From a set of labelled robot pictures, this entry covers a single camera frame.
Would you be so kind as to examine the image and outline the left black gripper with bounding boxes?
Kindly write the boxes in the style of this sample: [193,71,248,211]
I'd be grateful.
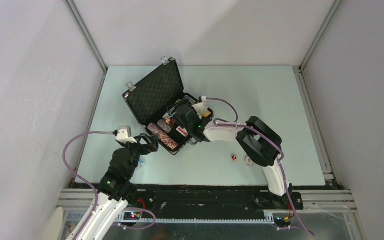
[120,132,159,178]

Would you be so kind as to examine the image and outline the purple grey chip stack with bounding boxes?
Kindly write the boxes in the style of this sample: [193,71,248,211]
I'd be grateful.
[156,119,173,134]

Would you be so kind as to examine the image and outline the black poker set case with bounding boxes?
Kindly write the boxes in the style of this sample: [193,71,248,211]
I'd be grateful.
[123,57,214,155]

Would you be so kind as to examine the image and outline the white red chip stack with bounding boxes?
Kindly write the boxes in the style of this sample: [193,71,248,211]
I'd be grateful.
[244,156,254,166]

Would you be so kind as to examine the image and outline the blue patterned card deck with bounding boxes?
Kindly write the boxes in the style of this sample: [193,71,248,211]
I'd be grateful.
[162,112,176,127]

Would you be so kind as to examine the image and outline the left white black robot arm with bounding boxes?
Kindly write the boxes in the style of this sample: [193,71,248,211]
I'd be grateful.
[66,131,159,240]

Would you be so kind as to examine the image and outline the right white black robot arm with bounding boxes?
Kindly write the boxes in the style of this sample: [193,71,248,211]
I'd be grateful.
[173,102,292,209]

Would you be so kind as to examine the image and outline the red playing card deck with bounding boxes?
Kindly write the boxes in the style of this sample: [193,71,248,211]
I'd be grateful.
[176,126,189,137]

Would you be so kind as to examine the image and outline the red white chip row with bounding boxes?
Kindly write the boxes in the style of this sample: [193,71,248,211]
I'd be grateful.
[146,123,178,151]

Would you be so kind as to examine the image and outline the yellow poker chip stack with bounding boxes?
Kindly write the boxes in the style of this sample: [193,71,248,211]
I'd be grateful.
[202,110,212,118]

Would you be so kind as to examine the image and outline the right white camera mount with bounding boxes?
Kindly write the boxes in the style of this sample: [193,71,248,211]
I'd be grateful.
[192,96,209,118]

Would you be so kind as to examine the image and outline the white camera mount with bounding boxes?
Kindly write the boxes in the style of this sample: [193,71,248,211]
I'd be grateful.
[115,126,138,144]
[192,96,209,118]

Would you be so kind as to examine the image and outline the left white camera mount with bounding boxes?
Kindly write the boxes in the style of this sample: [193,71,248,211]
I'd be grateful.
[115,126,138,144]

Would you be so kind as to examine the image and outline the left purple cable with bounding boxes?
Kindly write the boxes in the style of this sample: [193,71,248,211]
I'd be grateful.
[62,131,158,240]

